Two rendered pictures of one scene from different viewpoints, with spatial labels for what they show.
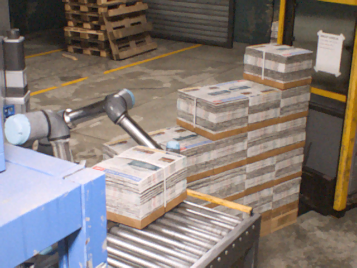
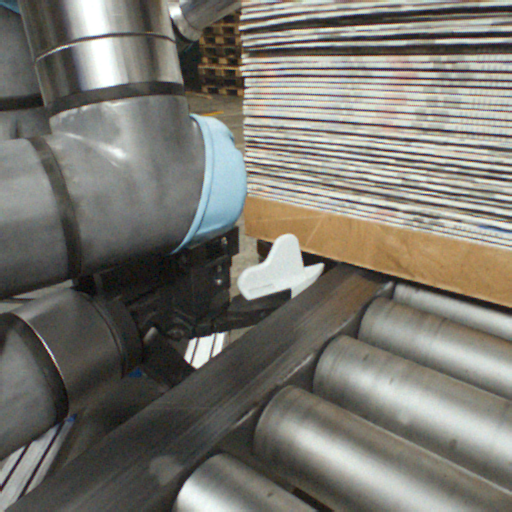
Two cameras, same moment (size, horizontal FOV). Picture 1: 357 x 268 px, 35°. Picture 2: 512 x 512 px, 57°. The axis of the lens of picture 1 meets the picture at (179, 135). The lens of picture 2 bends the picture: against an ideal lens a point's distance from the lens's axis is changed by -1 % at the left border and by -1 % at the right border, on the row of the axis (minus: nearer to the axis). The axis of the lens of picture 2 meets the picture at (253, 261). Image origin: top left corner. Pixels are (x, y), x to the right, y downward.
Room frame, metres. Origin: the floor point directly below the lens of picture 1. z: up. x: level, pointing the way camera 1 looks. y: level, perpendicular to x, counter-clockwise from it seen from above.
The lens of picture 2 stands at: (1.88, 0.35, 0.99)
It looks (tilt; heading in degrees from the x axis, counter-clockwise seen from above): 27 degrees down; 6
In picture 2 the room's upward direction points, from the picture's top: straight up
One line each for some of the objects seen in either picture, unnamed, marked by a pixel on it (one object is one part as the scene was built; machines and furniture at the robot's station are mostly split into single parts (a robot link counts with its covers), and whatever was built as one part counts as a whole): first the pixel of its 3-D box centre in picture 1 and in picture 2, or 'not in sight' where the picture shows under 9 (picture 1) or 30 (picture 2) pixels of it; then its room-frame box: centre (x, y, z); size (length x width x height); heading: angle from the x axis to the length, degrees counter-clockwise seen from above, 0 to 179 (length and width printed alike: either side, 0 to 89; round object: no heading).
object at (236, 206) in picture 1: (211, 199); not in sight; (2.48, -0.16, 0.81); 0.43 x 0.03 x 0.02; 58
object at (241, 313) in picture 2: not in sight; (239, 303); (2.21, 0.39, 0.79); 0.09 x 0.05 x 0.02; 121
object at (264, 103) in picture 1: (245, 104); not in sight; (3.65, -0.43, 0.95); 0.38 x 0.29 x 0.23; 38
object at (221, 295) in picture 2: not in sight; (158, 289); (2.18, 0.45, 0.81); 0.12 x 0.08 x 0.09; 148
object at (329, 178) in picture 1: (297, 182); not in sight; (4.05, -0.94, 0.20); 0.62 x 0.05 x 0.30; 39
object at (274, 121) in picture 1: (244, 116); not in sight; (3.65, -0.44, 0.86); 0.38 x 0.29 x 0.04; 38
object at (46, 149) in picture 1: (49, 148); not in sight; (2.95, 0.73, 0.87); 0.15 x 0.15 x 0.10
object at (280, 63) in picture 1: (271, 137); not in sight; (3.83, -0.66, 0.65); 0.39 x 0.30 x 1.29; 39
